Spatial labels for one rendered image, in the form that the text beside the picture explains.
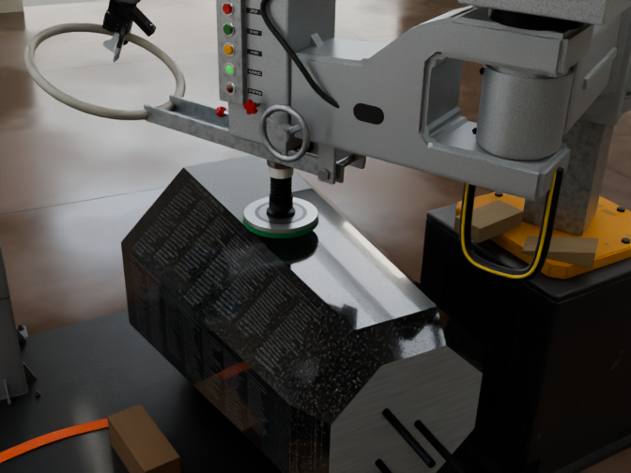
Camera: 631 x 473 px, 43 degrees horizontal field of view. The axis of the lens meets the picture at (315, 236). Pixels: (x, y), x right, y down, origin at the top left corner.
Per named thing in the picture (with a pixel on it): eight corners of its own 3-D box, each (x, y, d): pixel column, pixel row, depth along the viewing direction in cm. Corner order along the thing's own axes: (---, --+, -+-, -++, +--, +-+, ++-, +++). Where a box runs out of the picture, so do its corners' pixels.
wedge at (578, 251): (595, 252, 237) (599, 237, 235) (592, 268, 229) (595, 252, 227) (527, 238, 244) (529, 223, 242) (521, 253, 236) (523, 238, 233)
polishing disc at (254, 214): (229, 221, 230) (229, 218, 229) (268, 193, 247) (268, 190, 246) (295, 239, 222) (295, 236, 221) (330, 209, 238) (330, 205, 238)
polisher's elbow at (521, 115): (489, 125, 196) (500, 44, 187) (569, 141, 188) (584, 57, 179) (461, 149, 182) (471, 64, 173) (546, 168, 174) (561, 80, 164)
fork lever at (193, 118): (371, 163, 221) (373, 146, 219) (333, 188, 207) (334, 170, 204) (179, 106, 253) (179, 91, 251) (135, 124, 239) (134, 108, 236)
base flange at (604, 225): (556, 185, 289) (559, 172, 286) (671, 243, 252) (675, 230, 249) (448, 214, 266) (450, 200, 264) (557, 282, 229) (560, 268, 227)
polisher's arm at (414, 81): (560, 213, 197) (598, 9, 173) (527, 251, 180) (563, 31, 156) (308, 145, 231) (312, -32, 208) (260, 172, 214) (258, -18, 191)
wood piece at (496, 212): (496, 213, 258) (498, 199, 256) (521, 225, 251) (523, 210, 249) (453, 230, 247) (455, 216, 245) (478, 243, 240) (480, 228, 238)
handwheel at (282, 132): (327, 157, 208) (329, 101, 200) (305, 170, 200) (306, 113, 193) (279, 144, 215) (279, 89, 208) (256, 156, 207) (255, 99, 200)
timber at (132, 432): (110, 443, 271) (106, 416, 266) (143, 430, 277) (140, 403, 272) (147, 500, 250) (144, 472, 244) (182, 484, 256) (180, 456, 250)
